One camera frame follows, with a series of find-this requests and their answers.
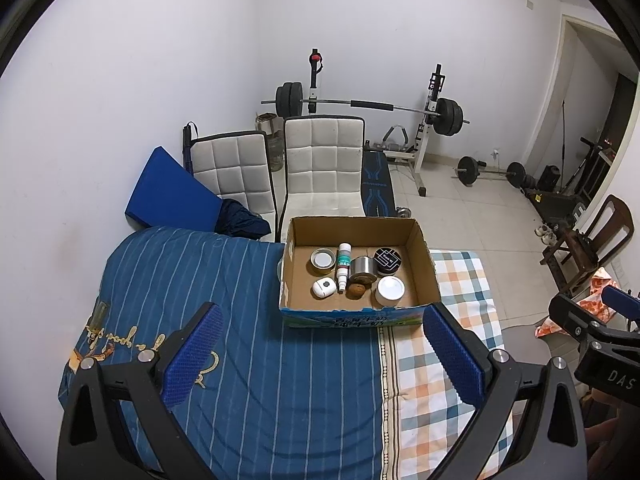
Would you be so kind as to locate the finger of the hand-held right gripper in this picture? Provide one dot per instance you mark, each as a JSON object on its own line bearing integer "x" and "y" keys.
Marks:
{"x": 622, "y": 302}
{"x": 570, "y": 312}

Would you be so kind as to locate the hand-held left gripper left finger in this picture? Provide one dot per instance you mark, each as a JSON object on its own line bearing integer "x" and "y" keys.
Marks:
{"x": 192, "y": 355}

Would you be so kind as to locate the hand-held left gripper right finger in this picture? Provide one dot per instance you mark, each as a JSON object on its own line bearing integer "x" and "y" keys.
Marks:
{"x": 455, "y": 355}

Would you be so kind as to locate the white round jar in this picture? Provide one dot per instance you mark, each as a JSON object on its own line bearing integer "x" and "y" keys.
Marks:
{"x": 390, "y": 290}

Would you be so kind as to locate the printed cardboard box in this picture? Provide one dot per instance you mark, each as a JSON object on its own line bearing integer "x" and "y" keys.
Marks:
{"x": 350, "y": 320}

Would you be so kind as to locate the brown kiwi fruit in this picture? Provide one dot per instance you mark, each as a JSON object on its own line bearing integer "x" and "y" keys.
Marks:
{"x": 356, "y": 291}

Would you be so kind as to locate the black round compact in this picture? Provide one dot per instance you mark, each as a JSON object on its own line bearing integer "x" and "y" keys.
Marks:
{"x": 387, "y": 259}

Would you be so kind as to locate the silver metal cylinder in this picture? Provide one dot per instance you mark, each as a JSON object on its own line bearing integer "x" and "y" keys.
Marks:
{"x": 363, "y": 267}

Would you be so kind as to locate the small white bottle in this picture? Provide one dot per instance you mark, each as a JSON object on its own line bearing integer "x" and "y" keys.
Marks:
{"x": 343, "y": 262}

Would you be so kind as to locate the white earbud case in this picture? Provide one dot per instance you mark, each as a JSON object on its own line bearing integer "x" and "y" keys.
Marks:
{"x": 323, "y": 288}

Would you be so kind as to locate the round metal tin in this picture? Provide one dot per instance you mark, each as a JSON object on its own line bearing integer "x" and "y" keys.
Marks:
{"x": 322, "y": 259}

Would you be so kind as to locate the person's right hand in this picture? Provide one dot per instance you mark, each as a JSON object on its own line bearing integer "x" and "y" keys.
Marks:
{"x": 602, "y": 425}

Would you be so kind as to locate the orange patterned cloth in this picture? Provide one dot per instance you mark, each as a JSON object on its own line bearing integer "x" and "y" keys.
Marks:
{"x": 597, "y": 305}

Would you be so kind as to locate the grey round stool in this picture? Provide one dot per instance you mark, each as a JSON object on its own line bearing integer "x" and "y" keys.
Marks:
{"x": 530, "y": 345}

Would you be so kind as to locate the brown wooden chair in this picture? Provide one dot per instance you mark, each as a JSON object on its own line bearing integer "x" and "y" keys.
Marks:
{"x": 612, "y": 220}

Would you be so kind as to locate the pair of light shoes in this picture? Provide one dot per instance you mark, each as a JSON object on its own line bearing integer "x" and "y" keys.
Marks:
{"x": 545, "y": 232}

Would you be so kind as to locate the blue striped blanket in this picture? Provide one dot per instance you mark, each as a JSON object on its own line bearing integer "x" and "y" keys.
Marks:
{"x": 275, "y": 385}

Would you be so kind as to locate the plaid blanket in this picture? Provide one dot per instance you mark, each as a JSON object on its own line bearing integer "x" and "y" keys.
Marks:
{"x": 410, "y": 435}

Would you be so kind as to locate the black exercise machine base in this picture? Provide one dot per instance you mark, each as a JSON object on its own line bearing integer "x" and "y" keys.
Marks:
{"x": 555, "y": 205}

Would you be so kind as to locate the dark blue cloth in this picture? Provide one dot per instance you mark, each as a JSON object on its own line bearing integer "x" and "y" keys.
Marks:
{"x": 242, "y": 222}

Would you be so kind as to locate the blue foam pad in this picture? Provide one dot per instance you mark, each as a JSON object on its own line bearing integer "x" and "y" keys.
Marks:
{"x": 170, "y": 195}

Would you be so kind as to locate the short barbell with black plates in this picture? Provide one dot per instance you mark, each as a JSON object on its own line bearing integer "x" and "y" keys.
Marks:
{"x": 467, "y": 169}

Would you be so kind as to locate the black weight bench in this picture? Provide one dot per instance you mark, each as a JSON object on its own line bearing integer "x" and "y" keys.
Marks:
{"x": 375, "y": 185}

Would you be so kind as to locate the small white padded chair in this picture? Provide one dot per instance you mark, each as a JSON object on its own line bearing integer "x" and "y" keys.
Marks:
{"x": 235, "y": 170}

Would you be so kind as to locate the black stick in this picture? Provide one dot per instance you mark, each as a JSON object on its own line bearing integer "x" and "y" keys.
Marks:
{"x": 188, "y": 147}

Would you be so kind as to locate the large white padded chair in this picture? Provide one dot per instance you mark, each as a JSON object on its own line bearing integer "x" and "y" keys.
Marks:
{"x": 322, "y": 170}

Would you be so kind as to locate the long barbell with black plates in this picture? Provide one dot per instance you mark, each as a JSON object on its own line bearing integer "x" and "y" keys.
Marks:
{"x": 380, "y": 106}

